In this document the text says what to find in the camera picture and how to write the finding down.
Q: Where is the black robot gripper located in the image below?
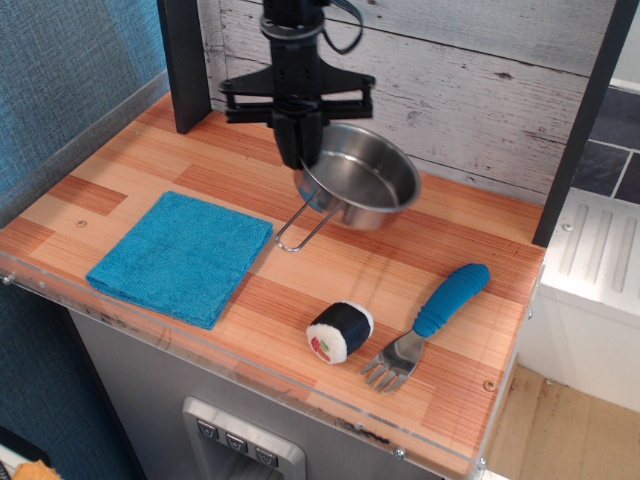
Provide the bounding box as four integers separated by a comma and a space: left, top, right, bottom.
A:
219, 31, 375, 170

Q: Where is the metal pot with wire handle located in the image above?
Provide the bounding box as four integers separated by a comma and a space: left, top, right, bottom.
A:
275, 123, 422, 252

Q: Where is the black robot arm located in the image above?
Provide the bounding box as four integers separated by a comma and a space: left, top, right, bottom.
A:
220, 1, 375, 170

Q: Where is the blue folded cloth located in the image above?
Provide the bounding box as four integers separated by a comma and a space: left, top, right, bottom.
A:
86, 192, 273, 329

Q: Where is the plush sushi roll toy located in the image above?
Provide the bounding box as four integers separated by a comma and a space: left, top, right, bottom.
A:
306, 300, 374, 365

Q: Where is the clear acrylic edge guard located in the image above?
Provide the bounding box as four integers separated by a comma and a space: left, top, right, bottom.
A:
1, 254, 487, 479

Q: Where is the silver button control panel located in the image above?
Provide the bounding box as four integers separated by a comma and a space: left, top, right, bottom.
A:
182, 396, 307, 479

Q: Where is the white ribbed cabinet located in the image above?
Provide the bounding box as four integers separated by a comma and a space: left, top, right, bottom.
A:
518, 189, 639, 411

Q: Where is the orange object at corner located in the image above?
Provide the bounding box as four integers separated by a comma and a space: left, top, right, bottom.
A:
12, 461, 62, 480

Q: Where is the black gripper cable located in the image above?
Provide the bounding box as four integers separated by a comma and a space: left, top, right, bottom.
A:
319, 0, 364, 56

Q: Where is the dark left vertical post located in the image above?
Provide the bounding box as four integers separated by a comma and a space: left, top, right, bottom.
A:
157, 0, 211, 134

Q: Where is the dark vertical post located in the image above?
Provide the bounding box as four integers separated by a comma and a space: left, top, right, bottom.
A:
157, 0, 211, 134
532, 0, 639, 247

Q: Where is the blue handled metal fork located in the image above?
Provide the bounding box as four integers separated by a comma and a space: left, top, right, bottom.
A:
361, 264, 490, 393

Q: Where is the dark right vertical post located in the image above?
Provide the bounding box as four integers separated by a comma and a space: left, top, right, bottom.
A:
532, 0, 639, 247

